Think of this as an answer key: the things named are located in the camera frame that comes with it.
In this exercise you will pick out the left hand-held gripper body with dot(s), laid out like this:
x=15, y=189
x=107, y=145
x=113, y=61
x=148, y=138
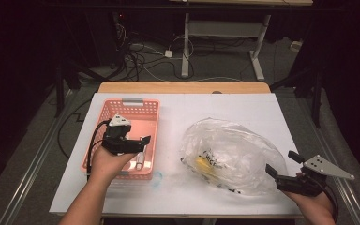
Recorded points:
x=118, y=143

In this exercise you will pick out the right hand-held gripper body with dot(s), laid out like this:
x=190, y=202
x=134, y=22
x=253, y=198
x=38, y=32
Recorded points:
x=303, y=184

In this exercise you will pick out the pink plastic basket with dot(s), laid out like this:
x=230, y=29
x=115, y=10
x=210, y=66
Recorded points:
x=143, y=115

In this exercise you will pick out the clear plastic bag smiley print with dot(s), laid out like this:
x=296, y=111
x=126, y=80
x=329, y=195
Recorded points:
x=237, y=150

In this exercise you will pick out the person's right hand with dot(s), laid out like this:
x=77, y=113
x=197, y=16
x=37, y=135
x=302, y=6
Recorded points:
x=317, y=204

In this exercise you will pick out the person's left hand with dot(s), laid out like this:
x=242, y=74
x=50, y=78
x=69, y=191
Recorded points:
x=106, y=165

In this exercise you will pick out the white board sheet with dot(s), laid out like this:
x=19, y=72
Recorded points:
x=175, y=103

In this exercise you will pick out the black stand leg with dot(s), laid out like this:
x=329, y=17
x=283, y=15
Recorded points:
x=59, y=93
x=317, y=100

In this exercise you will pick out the white power adapter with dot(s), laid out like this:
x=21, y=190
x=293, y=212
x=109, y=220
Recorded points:
x=168, y=53

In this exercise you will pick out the small white box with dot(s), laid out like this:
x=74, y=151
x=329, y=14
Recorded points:
x=296, y=46

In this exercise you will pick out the metal floor rail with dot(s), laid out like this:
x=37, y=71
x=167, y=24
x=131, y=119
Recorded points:
x=353, y=200
x=31, y=168

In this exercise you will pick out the white metal desk frame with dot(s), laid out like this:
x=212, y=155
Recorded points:
x=225, y=28

